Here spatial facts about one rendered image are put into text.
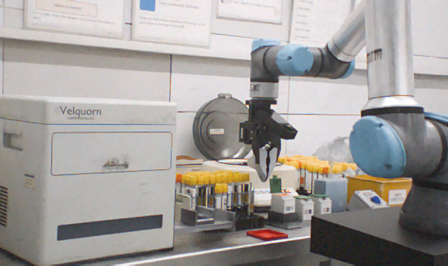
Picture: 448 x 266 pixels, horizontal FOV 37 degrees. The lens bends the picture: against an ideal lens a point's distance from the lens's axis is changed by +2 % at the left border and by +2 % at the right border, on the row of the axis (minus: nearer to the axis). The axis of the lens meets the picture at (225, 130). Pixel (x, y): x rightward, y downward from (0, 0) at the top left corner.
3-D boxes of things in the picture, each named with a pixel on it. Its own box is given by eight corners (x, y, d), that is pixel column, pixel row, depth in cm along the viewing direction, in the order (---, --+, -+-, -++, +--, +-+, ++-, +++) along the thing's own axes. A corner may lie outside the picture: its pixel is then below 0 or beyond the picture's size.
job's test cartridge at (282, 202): (283, 222, 161) (284, 196, 161) (269, 219, 165) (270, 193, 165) (294, 220, 164) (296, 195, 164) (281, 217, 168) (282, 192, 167)
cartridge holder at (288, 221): (287, 230, 159) (287, 214, 159) (261, 223, 166) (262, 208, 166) (302, 227, 163) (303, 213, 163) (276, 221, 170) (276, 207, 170)
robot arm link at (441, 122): (489, 185, 134) (497, 116, 132) (439, 185, 127) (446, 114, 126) (440, 173, 144) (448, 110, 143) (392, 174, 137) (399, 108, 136)
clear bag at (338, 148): (337, 192, 227) (339, 138, 226) (292, 186, 237) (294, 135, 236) (367, 186, 248) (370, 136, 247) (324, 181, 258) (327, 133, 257)
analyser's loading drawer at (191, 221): (156, 241, 133) (157, 215, 132) (138, 235, 138) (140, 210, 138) (234, 230, 146) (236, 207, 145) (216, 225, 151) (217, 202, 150)
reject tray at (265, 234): (265, 241, 146) (266, 237, 146) (245, 235, 151) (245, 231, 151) (288, 238, 150) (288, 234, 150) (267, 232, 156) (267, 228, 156)
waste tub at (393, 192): (381, 218, 181) (382, 182, 180) (343, 210, 192) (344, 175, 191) (413, 215, 189) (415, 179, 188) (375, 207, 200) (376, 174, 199)
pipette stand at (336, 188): (329, 219, 176) (330, 181, 176) (307, 214, 181) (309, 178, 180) (350, 215, 183) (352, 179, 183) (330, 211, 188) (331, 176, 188)
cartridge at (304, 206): (301, 224, 166) (303, 198, 166) (288, 222, 170) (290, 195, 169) (313, 224, 168) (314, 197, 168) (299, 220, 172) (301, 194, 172)
